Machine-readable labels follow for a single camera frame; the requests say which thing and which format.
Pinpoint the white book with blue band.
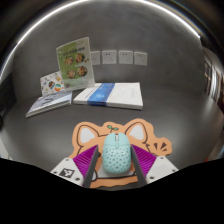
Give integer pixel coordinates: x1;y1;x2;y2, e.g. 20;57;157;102
73;82;144;111

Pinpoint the grey striped book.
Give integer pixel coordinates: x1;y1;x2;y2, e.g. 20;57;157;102
25;90;73;119

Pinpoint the white card with colourful stickers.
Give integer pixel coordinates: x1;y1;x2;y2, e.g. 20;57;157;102
39;70;66;98

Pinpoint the mint green computer mouse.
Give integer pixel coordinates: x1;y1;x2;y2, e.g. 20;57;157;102
101;132;132;175

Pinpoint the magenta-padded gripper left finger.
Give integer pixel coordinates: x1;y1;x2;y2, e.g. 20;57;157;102
50;144;100;189

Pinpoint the white wall socket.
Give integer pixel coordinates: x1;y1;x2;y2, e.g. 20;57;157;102
90;50;101;66
133;51;148;67
118;49;134;65
101;49;118;65

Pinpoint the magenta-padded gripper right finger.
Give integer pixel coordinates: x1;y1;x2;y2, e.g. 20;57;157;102
130;144;180;186

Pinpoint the green menu sign stand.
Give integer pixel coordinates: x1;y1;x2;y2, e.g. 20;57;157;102
55;36;96;92

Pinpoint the orange corgi-shaped mouse pad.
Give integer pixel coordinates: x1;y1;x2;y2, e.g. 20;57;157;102
68;118;173;189

